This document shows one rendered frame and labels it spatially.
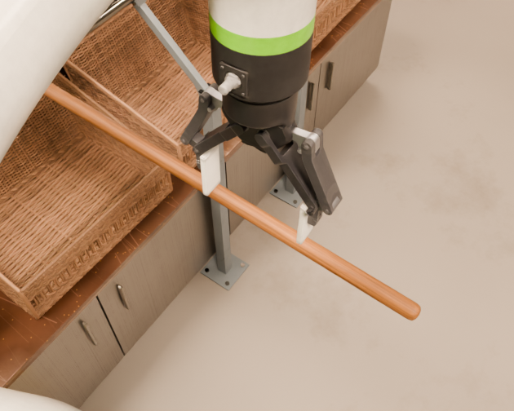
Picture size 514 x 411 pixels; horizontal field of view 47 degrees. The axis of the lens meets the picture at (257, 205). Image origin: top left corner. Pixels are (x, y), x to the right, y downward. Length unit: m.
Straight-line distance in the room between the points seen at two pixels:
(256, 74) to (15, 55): 0.21
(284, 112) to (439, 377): 1.79
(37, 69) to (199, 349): 1.89
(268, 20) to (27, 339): 1.35
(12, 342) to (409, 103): 2.10
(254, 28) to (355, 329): 1.86
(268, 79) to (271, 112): 0.05
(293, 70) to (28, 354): 1.29
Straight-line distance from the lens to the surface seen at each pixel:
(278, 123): 0.58
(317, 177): 0.61
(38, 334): 1.71
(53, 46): 0.41
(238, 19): 0.49
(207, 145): 0.68
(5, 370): 1.69
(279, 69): 0.52
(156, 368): 2.22
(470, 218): 2.65
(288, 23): 0.50
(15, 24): 0.40
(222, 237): 2.12
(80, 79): 1.96
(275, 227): 1.02
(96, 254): 1.73
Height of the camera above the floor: 2.05
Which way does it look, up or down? 54 degrees down
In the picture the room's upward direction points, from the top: straight up
